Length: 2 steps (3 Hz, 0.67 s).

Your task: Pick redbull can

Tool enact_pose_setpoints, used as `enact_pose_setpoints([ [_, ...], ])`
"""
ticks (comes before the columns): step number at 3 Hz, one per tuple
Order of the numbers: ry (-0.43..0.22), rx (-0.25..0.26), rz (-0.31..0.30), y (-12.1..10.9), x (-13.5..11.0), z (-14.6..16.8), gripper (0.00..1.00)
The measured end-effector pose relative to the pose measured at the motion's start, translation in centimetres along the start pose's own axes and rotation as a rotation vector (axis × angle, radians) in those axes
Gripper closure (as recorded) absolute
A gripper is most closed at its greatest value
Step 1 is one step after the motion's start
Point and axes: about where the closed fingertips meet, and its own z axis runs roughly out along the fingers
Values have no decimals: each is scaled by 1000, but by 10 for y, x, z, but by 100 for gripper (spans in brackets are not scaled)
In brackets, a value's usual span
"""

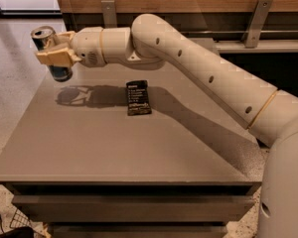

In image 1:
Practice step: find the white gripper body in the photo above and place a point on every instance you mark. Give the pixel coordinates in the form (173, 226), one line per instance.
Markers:
(86, 47)

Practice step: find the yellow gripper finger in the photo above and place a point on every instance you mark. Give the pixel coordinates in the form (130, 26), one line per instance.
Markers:
(59, 40)
(62, 57)

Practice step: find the silver blue redbull can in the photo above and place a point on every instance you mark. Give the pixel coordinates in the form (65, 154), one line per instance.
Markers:
(41, 37)

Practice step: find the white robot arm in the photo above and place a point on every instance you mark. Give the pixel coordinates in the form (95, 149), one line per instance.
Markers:
(266, 112)

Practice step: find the black snack bar wrapper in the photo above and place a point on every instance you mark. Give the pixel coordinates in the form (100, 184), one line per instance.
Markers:
(137, 98)

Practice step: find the grey drawer cabinet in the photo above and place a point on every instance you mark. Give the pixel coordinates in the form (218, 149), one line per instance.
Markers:
(79, 161)

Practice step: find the left metal bracket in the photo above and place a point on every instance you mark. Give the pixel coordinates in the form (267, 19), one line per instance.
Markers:
(109, 13)

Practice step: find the metal bracket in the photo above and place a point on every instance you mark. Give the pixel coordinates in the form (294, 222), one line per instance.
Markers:
(252, 34)
(109, 13)

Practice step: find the black wire basket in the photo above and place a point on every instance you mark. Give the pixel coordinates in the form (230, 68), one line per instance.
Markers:
(19, 227)

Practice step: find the right metal bracket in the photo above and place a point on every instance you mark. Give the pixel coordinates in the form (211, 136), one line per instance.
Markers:
(252, 34)

